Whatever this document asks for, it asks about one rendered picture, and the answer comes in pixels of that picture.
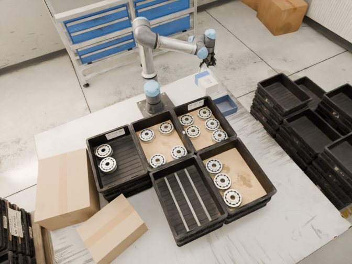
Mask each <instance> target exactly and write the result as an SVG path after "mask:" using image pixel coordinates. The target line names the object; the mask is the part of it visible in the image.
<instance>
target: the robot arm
mask: <svg viewBox="0 0 352 264"><path fill-rule="evenodd" d="M132 28H133V33H134V39H135V42H136V43H138V47H139V52H140V58H141V64H142V69H143V71H142V73H141V74H142V80H143V83H144V92H145V96H146V101H147V102H146V111H147V112H148V113H150V114H156V113H159V112H162V111H163V110H164V102H163V101H162V99H161V93H160V85H159V83H158V77H157V72H156V70H155V69H154V65H153V58H152V51H151V49H157V48H159V49H164V50H170V51H175V52H181V53H186V54H191V55H195V56H197V57H198V58H199V59H202V61H201V62H200V65H199V73H200V72H201V71H202V72H204V67H205V64H206V66H207V67H209V66H214V67H216V66H217V65H216V62H215V61H216V59H215V58H214V55H215V53H214V50H215V40H216V31H215V30H214V29H208V30H206V32H205V34H201V35H195V36H194V35H193V36H189V38H188V41H183V40H178V39H173V38H168V37H164V36H160V35H158V33H155V32H152V31H151V27H150V22H149V20H148V19H146V18H144V17H137V18H136V19H135V20H134V21H133V24H132ZM204 63H205V64H204Z"/></svg>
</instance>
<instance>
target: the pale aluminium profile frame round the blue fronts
mask: <svg viewBox="0 0 352 264"><path fill-rule="evenodd" d="M42 1H43V3H44V5H45V7H46V9H47V11H48V13H49V15H50V17H51V19H52V21H53V23H54V25H55V27H56V29H57V32H58V34H59V36H60V38H61V40H62V42H63V44H64V46H65V48H66V50H67V52H68V54H69V56H70V58H71V60H72V62H73V64H74V66H75V68H76V70H77V72H78V74H79V76H80V78H81V80H82V82H83V84H84V85H83V87H85V88H86V87H89V84H88V83H86V80H88V79H91V78H94V77H96V76H99V75H102V74H105V73H107V72H111V71H114V70H116V69H119V68H122V67H125V66H127V65H130V64H133V63H136V62H139V61H141V58H140V52H139V47H138V43H136V42H135V43H136V47H133V48H130V49H127V50H125V51H122V52H119V53H116V54H113V55H111V56H108V57H104V58H101V59H98V60H95V61H92V62H88V63H87V64H84V65H81V66H79V63H78V61H77V59H79V56H77V57H76V55H75V53H76V49H78V48H81V47H85V46H88V45H91V44H93V43H96V42H99V41H102V40H106V39H109V38H112V37H116V36H119V35H122V34H125V33H128V32H131V31H133V28H132V26H131V27H127V28H124V29H121V30H118V31H115V32H111V33H108V34H105V35H102V36H99V37H96V38H92V39H89V40H86V41H83V42H79V43H76V44H74V45H72V41H71V39H68V38H67V36H66V34H65V32H66V31H67V30H66V28H65V29H63V28H62V26H61V24H60V23H57V21H56V18H55V16H54V15H55V14H56V13H55V11H54V9H53V7H52V5H51V3H50V0H42ZM128 1H129V3H128V5H129V10H128V11H129V13H130V14H131V20H130V21H131V24H132V23H133V21H134V20H135V19H136V18H135V13H134V11H135V8H133V3H132V0H128ZM130 1H131V2H130ZM196 11H197V0H193V7H191V8H188V9H184V10H181V11H179V12H176V13H172V14H169V15H165V16H162V17H159V18H156V19H153V20H150V21H149V22H150V25H153V24H156V23H159V22H162V21H165V20H168V19H171V18H175V17H178V16H181V15H184V14H188V13H191V12H193V18H192V19H190V22H191V21H193V24H191V23H190V29H188V30H187V29H186V30H183V31H181V32H179V33H176V34H173V35H170V36H167V37H168V38H173V39H174V38H177V37H180V36H183V35H188V36H193V35H194V36H195V35H196ZM53 19H54V20H55V22H56V24H55V22H54V20H53ZM191 32H192V33H193V35H192V34H191ZM167 51H169V50H164V49H161V50H158V51H155V52H152V56H156V55H159V54H161V53H164V52H167ZM133 52H136V54H137V55H138V57H137V58H135V59H132V60H129V61H126V62H123V63H120V64H117V65H115V66H112V67H109V68H106V69H104V70H100V71H97V72H94V73H92V74H89V75H84V74H83V73H82V71H83V70H84V69H86V68H89V67H92V66H95V65H98V64H101V63H103V62H106V61H109V60H113V59H116V58H119V57H122V56H124V55H127V54H130V53H133Z"/></svg>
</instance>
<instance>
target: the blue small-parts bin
mask: <svg viewBox="0 0 352 264"><path fill-rule="evenodd" d="M213 102H214V103H215V104H216V106H217V107H218V108H219V110H220V111H221V112H222V114H223V115H224V117H226V116H228V115H231V114H234V113H236V112H237V109H238V106H237V104H236V103H235V102H234V101H233V99H232V98H231V97H230V96H229V94H227V95H224V96H221V97H219V98H216V99H214V100H213Z"/></svg>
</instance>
